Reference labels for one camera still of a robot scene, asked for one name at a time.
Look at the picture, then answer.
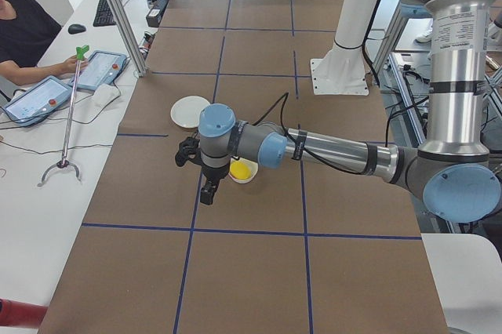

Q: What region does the white cloth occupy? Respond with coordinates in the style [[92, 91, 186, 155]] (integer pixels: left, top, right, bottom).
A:
[[92, 84, 121, 108]]

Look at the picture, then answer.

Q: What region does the red object at corner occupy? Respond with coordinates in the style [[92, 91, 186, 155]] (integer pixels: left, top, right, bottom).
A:
[[0, 299, 48, 329]]

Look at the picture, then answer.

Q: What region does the person in black shirt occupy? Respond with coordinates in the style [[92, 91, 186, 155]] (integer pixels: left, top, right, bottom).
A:
[[1, 0, 67, 86]]

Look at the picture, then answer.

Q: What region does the green handled reacher grabber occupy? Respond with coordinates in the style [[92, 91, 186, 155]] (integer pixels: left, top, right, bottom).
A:
[[37, 45, 89, 187]]

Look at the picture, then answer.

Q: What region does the person's hand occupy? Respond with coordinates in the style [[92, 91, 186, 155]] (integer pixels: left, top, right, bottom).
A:
[[59, 55, 89, 74]]

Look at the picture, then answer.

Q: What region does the black power strip box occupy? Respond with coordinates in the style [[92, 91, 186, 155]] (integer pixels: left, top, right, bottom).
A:
[[146, 0, 169, 27]]

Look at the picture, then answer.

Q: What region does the black computer mouse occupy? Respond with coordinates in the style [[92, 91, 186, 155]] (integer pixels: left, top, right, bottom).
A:
[[67, 24, 86, 34]]

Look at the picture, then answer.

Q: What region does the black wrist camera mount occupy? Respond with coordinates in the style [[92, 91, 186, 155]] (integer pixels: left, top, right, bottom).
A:
[[175, 136, 202, 167]]

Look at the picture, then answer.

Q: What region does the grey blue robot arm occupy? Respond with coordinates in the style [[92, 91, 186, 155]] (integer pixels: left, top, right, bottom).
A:
[[196, 0, 501, 223]]

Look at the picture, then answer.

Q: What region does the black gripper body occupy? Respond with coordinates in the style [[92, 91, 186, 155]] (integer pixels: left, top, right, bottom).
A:
[[202, 162, 230, 185]]

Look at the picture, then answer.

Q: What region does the white bowl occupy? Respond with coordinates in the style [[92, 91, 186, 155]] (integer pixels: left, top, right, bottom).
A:
[[229, 158, 258, 183]]

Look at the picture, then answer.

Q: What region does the aluminium frame post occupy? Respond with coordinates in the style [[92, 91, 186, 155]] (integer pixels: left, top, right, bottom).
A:
[[107, 0, 147, 77]]

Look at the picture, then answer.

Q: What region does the blue teach pendant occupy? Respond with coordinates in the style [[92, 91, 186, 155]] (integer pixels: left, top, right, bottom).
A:
[[2, 76, 72, 126], [77, 50, 127, 91]]

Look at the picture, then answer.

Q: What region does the near blue teach pendant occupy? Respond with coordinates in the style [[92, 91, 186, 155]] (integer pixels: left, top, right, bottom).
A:
[[2, 76, 72, 126]]

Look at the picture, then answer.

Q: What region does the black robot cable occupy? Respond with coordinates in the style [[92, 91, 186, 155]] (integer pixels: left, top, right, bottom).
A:
[[250, 92, 424, 175]]

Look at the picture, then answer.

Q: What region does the far blue teach pendant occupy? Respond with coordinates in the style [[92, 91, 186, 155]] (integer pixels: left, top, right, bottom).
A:
[[77, 50, 127, 91]]

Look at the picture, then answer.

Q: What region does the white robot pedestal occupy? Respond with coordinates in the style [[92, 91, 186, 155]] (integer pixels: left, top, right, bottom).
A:
[[311, 0, 379, 96]]

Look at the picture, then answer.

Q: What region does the white plate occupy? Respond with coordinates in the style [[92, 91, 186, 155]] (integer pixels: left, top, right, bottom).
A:
[[170, 96, 210, 129]]

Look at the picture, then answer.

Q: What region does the black keyboard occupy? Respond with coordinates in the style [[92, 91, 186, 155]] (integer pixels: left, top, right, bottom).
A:
[[93, 0, 116, 27]]

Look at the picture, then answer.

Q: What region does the yellow lemon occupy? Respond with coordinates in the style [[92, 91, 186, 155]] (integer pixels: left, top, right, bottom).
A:
[[230, 161, 252, 180]]

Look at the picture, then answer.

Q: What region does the white chair at right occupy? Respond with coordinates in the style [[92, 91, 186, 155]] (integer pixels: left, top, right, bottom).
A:
[[421, 233, 501, 333]]

